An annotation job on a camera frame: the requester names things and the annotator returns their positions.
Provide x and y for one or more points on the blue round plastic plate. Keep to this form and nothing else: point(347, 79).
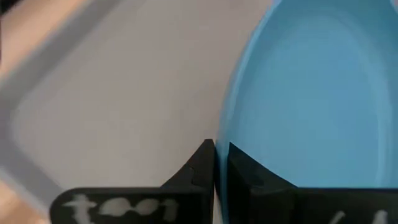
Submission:
point(311, 93)

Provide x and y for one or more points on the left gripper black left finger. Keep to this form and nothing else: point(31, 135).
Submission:
point(186, 202)

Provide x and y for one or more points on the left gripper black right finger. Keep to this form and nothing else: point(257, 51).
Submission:
point(264, 202)

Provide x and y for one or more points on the grey rectangular plastic tray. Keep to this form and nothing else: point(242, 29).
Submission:
point(124, 93)

